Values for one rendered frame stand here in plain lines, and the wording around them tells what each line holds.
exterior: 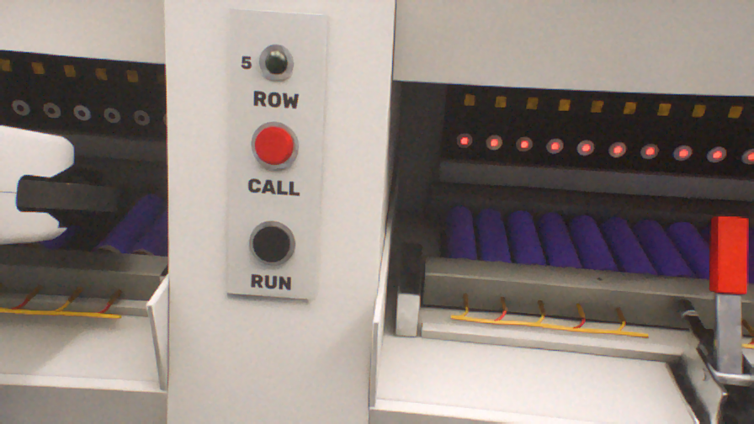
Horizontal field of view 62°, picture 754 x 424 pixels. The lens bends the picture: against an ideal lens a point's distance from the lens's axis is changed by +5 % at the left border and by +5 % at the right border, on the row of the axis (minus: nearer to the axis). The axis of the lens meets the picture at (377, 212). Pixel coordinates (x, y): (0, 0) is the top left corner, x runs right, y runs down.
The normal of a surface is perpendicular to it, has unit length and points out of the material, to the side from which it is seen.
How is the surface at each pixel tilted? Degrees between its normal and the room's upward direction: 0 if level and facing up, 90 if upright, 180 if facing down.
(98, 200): 84
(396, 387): 18
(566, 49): 108
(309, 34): 90
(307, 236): 90
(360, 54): 90
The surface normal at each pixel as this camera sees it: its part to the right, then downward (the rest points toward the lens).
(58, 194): 0.85, 0.06
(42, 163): 1.00, 0.00
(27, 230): 0.97, 0.22
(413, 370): 0.04, -0.87
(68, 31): -0.08, 0.49
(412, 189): -0.07, 0.19
